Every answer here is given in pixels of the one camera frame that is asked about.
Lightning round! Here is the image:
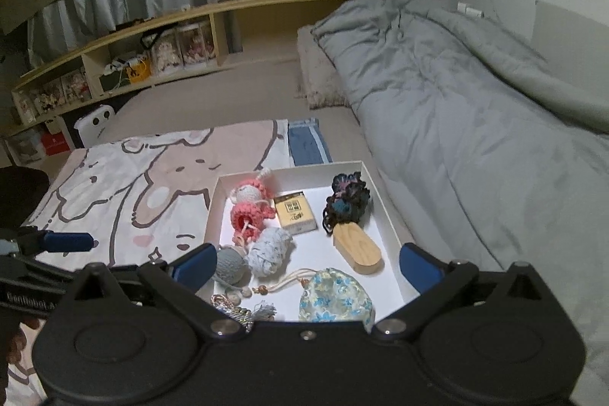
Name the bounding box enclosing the yellow toy bucket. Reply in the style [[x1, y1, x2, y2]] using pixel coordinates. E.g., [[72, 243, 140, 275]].
[[128, 61, 152, 82]]

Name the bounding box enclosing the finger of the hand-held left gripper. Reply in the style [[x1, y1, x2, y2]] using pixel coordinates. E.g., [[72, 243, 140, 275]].
[[16, 226, 96, 255]]

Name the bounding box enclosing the blue floral drawstring pouch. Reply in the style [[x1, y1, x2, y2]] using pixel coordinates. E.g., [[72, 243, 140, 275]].
[[259, 267, 375, 325]]

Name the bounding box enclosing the white cardboard box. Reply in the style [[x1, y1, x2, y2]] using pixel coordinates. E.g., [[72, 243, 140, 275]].
[[202, 159, 415, 326]]

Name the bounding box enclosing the long wooden shelf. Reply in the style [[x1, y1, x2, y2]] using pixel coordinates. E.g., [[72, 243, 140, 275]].
[[10, 0, 415, 140]]

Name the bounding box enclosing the pink crochet doll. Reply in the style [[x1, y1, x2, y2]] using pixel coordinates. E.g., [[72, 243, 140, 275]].
[[230, 168, 277, 245]]

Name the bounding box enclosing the cartoon printed blanket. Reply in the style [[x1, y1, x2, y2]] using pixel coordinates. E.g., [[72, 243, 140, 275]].
[[0, 118, 291, 406]]

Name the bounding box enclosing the oval wooden block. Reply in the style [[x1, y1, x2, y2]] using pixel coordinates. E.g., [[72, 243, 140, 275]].
[[332, 223, 384, 276]]

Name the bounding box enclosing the row of figurine boxes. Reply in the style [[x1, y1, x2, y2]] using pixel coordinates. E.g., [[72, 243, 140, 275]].
[[14, 70, 91, 124]]

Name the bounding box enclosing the white blue knitted ball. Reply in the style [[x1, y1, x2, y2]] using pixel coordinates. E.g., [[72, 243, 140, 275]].
[[248, 226, 294, 278]]

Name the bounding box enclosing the small yellow cardboard pack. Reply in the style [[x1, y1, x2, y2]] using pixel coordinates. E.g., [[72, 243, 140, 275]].
[[273, 192, 318, 236]]

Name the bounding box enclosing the grey comforter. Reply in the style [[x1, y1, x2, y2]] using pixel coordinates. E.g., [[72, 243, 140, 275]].
[[311, 0, 609, 331]]

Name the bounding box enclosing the dark green box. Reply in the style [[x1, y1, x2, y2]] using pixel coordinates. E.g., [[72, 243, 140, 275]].
[[97, 70, 129, 94]]

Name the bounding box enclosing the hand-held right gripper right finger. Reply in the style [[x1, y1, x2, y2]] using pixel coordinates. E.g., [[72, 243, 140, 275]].
[[371, 243, 548, 339]]

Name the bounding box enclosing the grey crochet ball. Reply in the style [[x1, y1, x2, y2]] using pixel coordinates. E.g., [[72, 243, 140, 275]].
[[214, 245, 250, 293]]

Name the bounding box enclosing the blue folded towel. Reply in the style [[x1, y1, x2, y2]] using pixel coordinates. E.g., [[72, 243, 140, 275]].
[[288, 118, 332, 166]]

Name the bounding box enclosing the black cushion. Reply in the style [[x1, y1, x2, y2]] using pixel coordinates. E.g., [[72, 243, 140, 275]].
[[0, 166, 51, 231]]

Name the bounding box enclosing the white space heater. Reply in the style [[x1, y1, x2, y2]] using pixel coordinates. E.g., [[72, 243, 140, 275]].
[[75, 104, 117, 148]]

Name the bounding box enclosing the clear doll display box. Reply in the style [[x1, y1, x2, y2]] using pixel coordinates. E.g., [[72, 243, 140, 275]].
[[178, 23, 215, 67], [151, 32, 184, 76]]

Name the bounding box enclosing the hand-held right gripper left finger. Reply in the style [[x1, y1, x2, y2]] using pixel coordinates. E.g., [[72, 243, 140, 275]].
[[71, 243, 243, 339]]

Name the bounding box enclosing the clear storage bin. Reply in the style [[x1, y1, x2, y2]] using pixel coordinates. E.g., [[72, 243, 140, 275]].
[[5, 135, 46, 164]]

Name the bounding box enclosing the dark floral scrunchie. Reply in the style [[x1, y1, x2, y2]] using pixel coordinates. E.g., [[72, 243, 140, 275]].
[[322, 172, 371, 236]]

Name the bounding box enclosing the red box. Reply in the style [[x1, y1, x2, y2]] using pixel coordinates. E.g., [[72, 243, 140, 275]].
[[40, 131, 65, 156]]

